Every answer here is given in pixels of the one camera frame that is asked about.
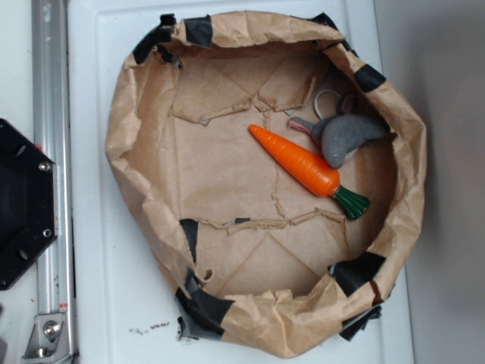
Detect orange plastic toy carrot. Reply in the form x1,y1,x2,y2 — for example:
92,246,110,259
249,124,371,219

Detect brown paper bag bin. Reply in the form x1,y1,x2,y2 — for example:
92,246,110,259
105,11,427,358

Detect gray plush mouse toy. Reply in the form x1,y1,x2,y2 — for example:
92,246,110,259
288,89,390,169

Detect aluminium extrusion rail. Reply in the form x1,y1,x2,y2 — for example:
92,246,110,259
31,1,79,363

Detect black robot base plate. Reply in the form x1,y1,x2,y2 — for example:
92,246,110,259
1,119,57,291

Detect metal corner bracket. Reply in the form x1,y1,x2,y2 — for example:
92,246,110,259
21,312,74,363

